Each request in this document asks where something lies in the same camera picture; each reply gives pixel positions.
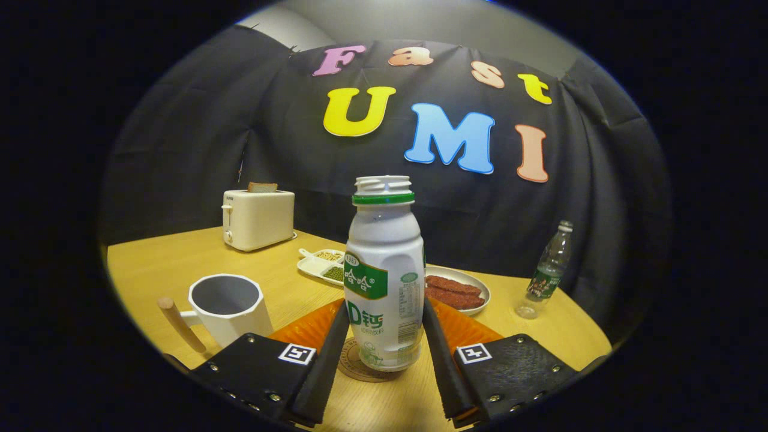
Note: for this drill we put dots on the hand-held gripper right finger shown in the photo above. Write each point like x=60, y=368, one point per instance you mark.
x=447, y=369

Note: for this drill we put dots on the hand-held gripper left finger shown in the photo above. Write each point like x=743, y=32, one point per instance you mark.
x=324, y=369

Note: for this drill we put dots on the round cork coaster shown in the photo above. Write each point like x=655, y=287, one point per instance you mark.
x=351, y=367

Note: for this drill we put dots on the white juice bottle green label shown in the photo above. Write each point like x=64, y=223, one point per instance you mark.
x=384, y=252

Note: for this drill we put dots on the clear plastic water bottle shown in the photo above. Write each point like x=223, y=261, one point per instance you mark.
x=549, y=270

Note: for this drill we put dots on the red dried meat slice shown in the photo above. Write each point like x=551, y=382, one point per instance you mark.
x=456, y=299
x=450, y=283

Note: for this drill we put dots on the white round plate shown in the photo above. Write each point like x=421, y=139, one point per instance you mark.
x=468, y=275

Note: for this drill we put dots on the white divided dish with beans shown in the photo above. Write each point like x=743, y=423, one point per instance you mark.
x=318, y=264

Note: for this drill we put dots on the white toaster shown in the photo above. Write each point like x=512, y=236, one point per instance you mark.
x=258, y=219

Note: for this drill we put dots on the slice of toast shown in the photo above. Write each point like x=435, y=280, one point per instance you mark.
x=263, y=187

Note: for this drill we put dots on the wooden table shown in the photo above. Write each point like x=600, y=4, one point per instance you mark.
x=156, y=264

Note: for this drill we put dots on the black backdrop cloth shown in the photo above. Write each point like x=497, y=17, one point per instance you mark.
x=240, y=138

